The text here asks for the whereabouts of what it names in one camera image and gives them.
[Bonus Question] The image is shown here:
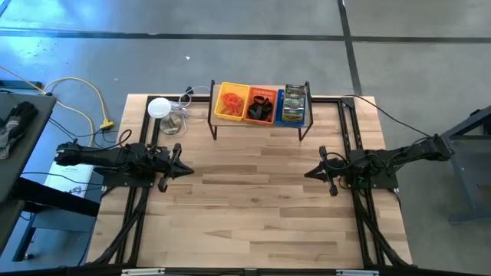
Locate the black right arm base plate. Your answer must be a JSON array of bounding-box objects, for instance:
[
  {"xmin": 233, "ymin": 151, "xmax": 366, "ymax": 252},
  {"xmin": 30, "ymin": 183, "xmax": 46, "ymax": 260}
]
[{"xmin": 342, "ymin": 148, "xmax": 400, "ymax": 190}]

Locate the white metal bracket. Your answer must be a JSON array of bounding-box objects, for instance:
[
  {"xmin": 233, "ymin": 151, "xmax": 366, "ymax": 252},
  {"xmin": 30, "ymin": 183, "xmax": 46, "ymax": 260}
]
[
  {"xmin": 335, "ymin": 268, "xmax": 381, "ymax": 276},
  {"xmin": 120, "ymin": 268, "xmax": 166, "ymax": 276}
]

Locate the black grey work glove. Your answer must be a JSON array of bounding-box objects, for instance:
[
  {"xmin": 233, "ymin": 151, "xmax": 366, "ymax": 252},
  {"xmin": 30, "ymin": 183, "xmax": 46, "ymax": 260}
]
[{"xmin": 0, "ymin": 100, "xmax": 40, "ymax": 160}]

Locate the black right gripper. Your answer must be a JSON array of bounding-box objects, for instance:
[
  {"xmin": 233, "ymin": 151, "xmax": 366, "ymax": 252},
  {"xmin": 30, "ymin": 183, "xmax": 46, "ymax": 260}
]
[{"xmin": 304, "ymin": 145, "xmax": 348, "ymax": 198}]

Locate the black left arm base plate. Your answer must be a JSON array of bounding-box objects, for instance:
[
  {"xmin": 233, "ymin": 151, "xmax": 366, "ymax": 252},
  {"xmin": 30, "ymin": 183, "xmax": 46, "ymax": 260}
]
[{"xmin": 100, "ymin": 168, "xmax": 155, "ymax": 189}]

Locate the yellow extension cord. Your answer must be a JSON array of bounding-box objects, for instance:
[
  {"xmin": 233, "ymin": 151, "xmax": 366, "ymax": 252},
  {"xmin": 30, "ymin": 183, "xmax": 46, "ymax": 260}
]
[{"xmin": 0, "ymin": 64, "xmax": 116, "ymax": 149}]

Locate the yellow plastic basket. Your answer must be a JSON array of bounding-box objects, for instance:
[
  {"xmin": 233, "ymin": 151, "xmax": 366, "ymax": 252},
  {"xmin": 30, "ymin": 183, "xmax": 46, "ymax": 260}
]
[{"xmin": 213, "ymin": 81, "xmax": 251, "ymax": 123}]

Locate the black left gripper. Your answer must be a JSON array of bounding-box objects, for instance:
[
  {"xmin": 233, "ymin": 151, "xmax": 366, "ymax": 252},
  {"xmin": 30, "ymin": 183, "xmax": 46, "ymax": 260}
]
[{"xmin": 152, "ymin": 143, "xmax": 195, "ymax": 193}]

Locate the orange plastic basket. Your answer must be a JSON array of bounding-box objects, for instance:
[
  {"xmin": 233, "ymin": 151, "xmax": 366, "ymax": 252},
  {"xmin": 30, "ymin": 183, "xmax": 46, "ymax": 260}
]
[{"xmin": 243, "ymin": 86, "xmax": 278, "ymax": 126}]

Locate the white lamp cable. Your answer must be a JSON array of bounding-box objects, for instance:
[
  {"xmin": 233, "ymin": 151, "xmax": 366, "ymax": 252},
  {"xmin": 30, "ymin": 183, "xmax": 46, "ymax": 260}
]
[{"xmin": 168, "ymin": 84, "xmax": 211, "ymax": 136}]

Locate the white mushroom table lamp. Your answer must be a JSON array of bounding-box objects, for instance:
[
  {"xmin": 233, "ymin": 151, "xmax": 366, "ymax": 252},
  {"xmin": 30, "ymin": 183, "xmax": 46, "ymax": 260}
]
[{"xmin": 147, "ymin": 97, "xmax": 183, "ymax": 136}]

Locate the colourful cardboard box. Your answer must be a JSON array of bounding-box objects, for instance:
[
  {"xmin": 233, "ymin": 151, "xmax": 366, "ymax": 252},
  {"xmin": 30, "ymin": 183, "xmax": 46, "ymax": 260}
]
[{"xmin": 285, "ymin": 84, "xmax": 307, "ymax": 99}]

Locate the blue plastic basket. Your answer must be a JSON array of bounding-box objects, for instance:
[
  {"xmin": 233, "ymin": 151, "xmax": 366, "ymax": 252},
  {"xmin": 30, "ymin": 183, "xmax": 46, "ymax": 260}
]
[{"xmin": 274, "ymin": 88, "xmax": 308, "ymax": 129}]

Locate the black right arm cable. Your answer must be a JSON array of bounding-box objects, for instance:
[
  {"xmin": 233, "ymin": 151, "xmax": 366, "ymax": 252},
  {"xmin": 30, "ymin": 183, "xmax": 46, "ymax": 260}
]
[{"xmin": 344, "ymin": 94, "xmax": 433, "ymax": 139}]

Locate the blue-grey metal table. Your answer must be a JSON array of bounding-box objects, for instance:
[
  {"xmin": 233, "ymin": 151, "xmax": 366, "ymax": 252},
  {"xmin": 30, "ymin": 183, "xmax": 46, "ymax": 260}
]
[{"xmin": 423, "ymin": 105, "xmax": 491, "ymax": 225}]

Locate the dark grey side table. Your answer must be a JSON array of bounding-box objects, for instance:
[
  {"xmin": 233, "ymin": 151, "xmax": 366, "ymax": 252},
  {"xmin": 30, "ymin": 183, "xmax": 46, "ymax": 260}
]
[{"xmin": 0, "ymin": 79, "xmax": 101, "ymax": 265}]

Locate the white paper booklet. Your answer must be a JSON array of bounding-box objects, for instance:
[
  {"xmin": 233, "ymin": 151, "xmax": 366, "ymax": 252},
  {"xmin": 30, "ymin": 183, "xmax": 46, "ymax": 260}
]
[{"xmin": 44, "ymin": 161, "xmax": 95, "ymax": 199}]

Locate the wooden desk shelf riser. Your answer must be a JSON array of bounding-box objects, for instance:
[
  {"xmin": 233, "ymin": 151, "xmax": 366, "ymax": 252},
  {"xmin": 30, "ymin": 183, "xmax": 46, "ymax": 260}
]
[{"xmin": 206, "ymin": 79, "xmax": 314, "ymax": 141}]

